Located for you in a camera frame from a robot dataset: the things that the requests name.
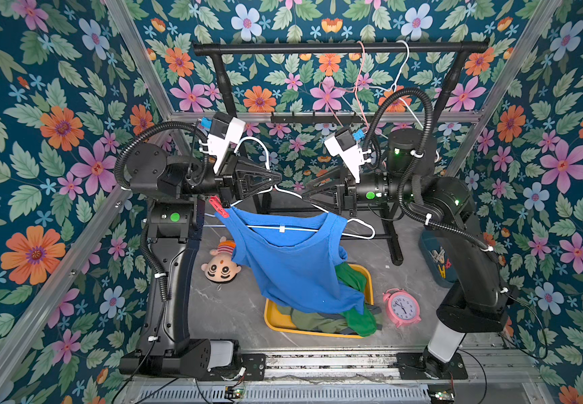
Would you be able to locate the dark teal plastic bin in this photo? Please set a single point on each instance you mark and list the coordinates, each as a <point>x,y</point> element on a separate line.
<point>427,243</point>

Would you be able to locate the pink wire hanger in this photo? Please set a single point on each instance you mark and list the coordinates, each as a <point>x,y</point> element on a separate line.
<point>357,107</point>

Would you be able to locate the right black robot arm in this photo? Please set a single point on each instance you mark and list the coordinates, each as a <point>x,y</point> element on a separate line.
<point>477,301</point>

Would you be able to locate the pink alarm clock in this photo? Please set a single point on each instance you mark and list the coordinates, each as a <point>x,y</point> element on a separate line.
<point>402,308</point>

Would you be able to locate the olive green tank top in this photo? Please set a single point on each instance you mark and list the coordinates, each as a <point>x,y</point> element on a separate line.
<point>324,323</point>

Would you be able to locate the plush doll toy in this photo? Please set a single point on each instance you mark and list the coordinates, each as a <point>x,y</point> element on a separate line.
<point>221,268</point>

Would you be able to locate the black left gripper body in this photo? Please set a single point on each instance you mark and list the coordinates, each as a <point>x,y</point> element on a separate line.
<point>220,186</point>

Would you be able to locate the beige clothespin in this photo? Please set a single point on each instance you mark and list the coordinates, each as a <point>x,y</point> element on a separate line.
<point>439,256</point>

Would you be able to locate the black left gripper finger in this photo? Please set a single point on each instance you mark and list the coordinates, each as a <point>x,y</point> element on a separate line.
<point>251,174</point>
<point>244,192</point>

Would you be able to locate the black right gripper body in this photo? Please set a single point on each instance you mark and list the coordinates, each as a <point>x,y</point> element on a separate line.
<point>345,187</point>

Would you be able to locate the yellow clothespin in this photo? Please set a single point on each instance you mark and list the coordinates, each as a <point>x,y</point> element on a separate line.
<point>442,271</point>

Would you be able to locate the pink clothespin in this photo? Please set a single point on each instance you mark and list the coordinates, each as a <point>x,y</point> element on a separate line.
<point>217,205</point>

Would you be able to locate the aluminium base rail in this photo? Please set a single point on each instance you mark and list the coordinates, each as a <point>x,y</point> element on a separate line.
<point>471,364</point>

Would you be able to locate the black clothes rack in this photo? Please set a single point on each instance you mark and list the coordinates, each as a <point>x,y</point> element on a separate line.
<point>391,211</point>

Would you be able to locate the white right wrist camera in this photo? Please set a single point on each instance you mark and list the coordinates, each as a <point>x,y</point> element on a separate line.
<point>345,144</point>

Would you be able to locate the blue tank top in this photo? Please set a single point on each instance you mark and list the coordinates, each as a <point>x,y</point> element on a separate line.
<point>293,259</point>

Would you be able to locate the yellow plastic tray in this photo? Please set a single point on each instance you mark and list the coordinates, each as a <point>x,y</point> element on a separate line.
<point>281,323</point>

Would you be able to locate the white ventilation grille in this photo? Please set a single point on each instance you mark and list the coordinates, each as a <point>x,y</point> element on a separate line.
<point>287,394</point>

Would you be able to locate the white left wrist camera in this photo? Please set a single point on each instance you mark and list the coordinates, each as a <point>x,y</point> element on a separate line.
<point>222,131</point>

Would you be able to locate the light blue wire hanger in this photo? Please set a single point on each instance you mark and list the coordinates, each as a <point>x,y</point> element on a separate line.
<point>277,201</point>

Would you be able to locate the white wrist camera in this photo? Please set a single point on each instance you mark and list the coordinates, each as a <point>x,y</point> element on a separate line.
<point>345,144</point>
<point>222,131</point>

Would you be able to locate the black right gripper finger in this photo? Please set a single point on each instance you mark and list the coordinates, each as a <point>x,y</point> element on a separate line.
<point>331,180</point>
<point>331,200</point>

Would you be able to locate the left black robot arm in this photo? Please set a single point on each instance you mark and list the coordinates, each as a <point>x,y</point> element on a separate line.
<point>182,167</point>

